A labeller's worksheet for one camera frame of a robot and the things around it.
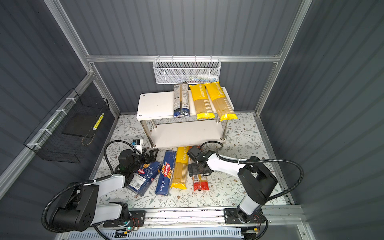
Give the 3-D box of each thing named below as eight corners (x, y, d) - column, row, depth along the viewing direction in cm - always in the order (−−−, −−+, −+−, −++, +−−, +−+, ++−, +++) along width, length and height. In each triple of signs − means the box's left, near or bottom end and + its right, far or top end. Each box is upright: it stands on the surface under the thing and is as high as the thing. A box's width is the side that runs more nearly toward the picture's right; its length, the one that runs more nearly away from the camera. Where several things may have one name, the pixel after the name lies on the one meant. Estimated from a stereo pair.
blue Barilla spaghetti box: (155, 194, 82) (154, 193, 80) (165, 152, 99) (164, 150, 96) (169, 195, 82) (168, 194, 79) (176, 153, 99) (175, 150, 96)
